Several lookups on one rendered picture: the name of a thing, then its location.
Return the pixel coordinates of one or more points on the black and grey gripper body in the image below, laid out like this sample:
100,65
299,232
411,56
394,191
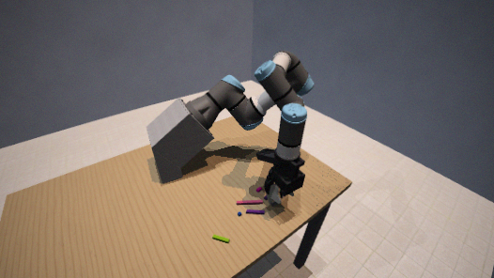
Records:
285,173

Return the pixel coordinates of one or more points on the pink rod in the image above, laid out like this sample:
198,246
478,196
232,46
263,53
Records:
250,202

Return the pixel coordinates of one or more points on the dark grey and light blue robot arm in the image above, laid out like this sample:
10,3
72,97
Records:
278,82

